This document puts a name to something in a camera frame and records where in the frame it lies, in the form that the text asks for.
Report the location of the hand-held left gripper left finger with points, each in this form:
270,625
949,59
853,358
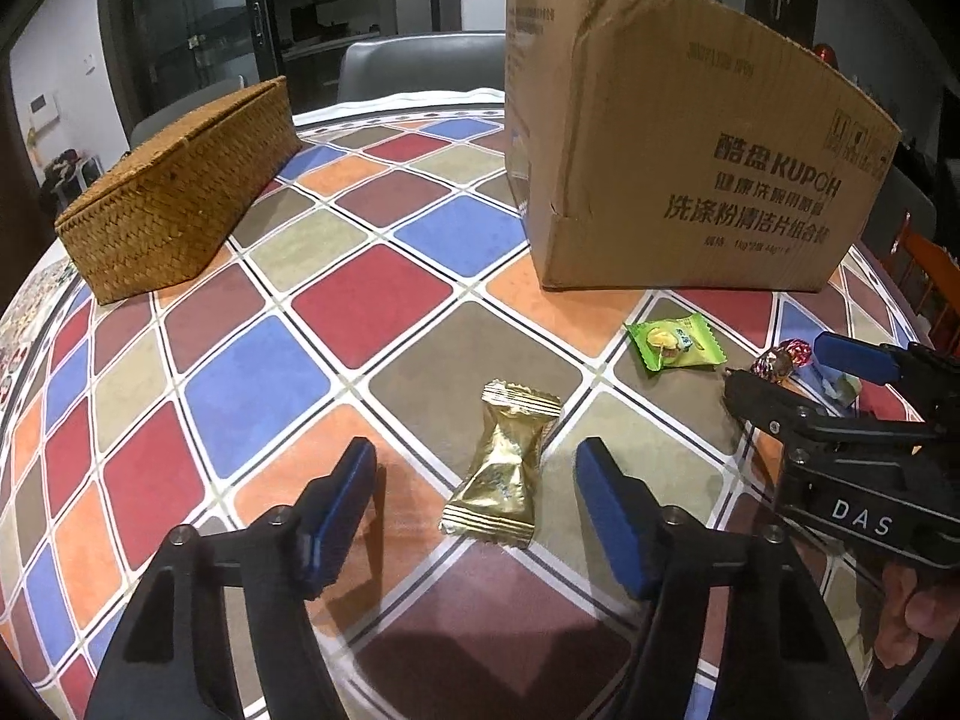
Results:
341,510

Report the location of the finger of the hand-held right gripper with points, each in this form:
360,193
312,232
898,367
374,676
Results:
855,356
757,397

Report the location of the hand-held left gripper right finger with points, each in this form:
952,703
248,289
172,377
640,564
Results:
611,517

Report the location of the light green candy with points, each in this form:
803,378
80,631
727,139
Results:
844,388

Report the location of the gold candy packet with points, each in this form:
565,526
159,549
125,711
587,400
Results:
499,465

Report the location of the brown cardboard box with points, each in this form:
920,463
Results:
675,165

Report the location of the person's right hand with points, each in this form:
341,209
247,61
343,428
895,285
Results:
926,607

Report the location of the red foil chocolate candy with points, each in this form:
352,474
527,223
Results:
776,361

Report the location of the green candy packet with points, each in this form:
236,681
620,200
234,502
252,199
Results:
671,341

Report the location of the wooden chair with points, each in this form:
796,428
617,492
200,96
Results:
930,270

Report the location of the red foil balloon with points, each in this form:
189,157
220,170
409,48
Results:
826,54

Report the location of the woven rattan basket box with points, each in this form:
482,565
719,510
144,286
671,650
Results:
180,187

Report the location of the floral printed mat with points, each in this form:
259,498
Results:
19,315

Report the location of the white storage rack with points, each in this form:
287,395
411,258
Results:
71,176

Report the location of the grey upholstered chair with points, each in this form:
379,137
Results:
420,67
180,109

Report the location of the sliding glass door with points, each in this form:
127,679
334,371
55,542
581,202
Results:
195,22

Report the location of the white wall intercom panel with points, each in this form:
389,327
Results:
43,106

